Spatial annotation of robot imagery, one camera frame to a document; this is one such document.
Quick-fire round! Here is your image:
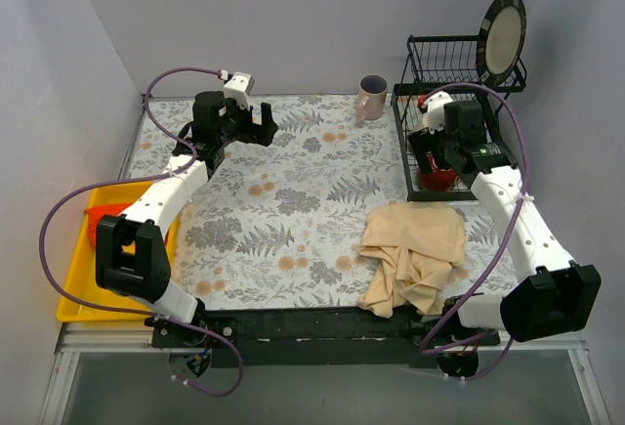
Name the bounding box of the yellow plastic tray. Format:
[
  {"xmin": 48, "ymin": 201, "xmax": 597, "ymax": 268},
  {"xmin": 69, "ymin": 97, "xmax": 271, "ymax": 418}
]
[{"xmin": 56, "ymin": 181, "xmax": 183, "ymax": 323}]

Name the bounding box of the aluminium frame rail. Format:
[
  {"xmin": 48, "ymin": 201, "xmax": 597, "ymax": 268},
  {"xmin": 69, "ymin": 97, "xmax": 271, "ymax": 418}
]
[{"xmin": 55, "ymin": 321, "xmax": 610, "ymax": 424}]

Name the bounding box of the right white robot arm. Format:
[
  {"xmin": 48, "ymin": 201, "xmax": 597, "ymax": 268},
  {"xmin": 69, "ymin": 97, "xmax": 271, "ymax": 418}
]
[{"xmin": 408, "ymin": 92, "xmax": 602, "ymax": 345}]

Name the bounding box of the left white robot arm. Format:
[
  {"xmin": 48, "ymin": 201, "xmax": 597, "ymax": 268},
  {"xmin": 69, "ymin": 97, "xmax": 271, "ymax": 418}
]
[{"xmin": 95, "ymin": 92, "xmax": 278, "ymax": 347}]

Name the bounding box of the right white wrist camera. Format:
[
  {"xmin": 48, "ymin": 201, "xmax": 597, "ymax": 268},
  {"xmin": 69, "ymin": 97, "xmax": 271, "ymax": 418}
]
[{"xmin": 415, "ymin": 92, "xmax": 453, "ymax": 134}]

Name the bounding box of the black rimmed beige plate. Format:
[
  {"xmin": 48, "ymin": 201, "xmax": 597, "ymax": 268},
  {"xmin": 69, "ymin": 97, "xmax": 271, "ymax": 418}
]
[{"xmin": 476, "ymin": 0, "xmax": 527, "ymax": 88}]

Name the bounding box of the orange red cloth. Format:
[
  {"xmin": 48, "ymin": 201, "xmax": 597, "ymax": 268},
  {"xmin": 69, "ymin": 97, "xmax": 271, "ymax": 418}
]
[{"xmin": 83, "ymin": 202, "xmax": 172, "ymax": 253}]

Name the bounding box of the red bowl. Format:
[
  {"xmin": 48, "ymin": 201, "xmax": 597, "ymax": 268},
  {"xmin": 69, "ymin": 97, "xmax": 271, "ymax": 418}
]
[{"xmin": 418, "ymin": 154, "xmax": 458, "ymax": 191}]

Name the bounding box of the floral table mat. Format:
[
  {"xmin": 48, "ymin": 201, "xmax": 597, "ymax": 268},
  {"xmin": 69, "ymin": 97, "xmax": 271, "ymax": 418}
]
[{"xmin": 124, "ymin": 93, "xmax": 526, "ymax": 310}]

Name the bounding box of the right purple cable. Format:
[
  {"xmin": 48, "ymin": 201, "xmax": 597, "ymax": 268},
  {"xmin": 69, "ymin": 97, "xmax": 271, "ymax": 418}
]
[{"xmin": 418, "ymin": 82, "xmax": 533, "ymax": 381}]

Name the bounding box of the purple cable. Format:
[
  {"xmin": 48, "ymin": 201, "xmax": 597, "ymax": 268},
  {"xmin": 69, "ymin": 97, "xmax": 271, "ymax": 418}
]
[
  {"xmin": 38, "ymin": 66, "xmax": 244, "ymax": 397},
  {"xmin": 418, "ymin": 82, "xmax": 533, "ymax": 381}
]

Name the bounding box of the black wire dish rack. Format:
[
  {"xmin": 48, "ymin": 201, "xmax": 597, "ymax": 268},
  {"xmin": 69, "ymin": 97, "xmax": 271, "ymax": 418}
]
[{"xmin": 391, "ymin": 35, "xmax": 502, "ymax": 202}]

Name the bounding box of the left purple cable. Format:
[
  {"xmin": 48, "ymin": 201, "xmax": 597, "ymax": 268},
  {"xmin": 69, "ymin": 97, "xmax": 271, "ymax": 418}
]
[{"xmin": 38, "ymin": 66, "xmax": 244, "ymax": 397}]

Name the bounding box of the beige t shirt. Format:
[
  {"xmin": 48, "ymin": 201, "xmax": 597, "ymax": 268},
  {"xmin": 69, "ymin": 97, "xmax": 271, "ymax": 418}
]
[{"xmin": 357, "ymin": 202, "xmax": 466, "ymax": 319}]

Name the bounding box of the pink ceramic mug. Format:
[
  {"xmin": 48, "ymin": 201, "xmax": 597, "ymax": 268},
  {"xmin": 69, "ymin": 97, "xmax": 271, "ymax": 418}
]
[{"xmin": 355, "ymin": 74, "xmax": 388, "ymax": 122}]

